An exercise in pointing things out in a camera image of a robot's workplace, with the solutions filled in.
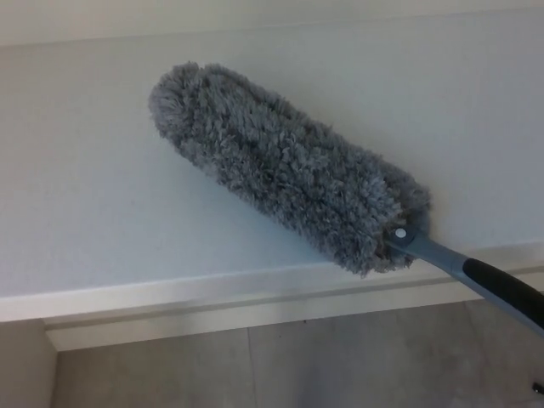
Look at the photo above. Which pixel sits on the grey fluffy microfibre duster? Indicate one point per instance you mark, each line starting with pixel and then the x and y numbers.
pixel 276 161

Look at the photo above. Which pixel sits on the white table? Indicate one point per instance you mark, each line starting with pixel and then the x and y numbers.
pixel 170 310

